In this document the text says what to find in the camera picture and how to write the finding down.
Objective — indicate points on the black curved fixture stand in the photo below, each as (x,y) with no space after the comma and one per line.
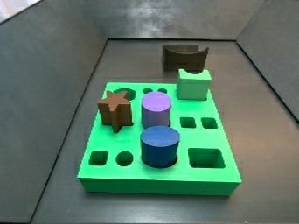
(184,57)

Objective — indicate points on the purple cylinder peg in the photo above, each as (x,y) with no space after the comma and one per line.
(156,104)

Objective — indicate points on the brown star peg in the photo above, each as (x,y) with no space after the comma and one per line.
(115,110)

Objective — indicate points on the blue cylinder peg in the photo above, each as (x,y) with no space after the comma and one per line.
(159,146)

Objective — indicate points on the green shape-sorter base block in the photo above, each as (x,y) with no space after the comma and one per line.
(181,159)

